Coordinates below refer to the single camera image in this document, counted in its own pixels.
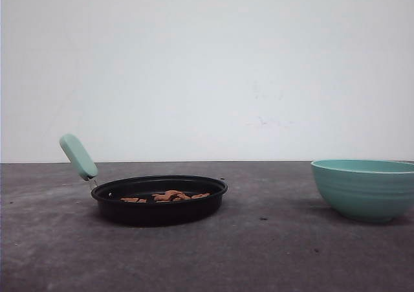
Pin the brown beef cubes pile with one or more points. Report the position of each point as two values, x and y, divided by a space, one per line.
167 196

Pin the black frying pan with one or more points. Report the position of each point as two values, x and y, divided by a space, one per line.
150 214

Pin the teal ceramic bowl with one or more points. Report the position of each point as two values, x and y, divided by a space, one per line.
365 190

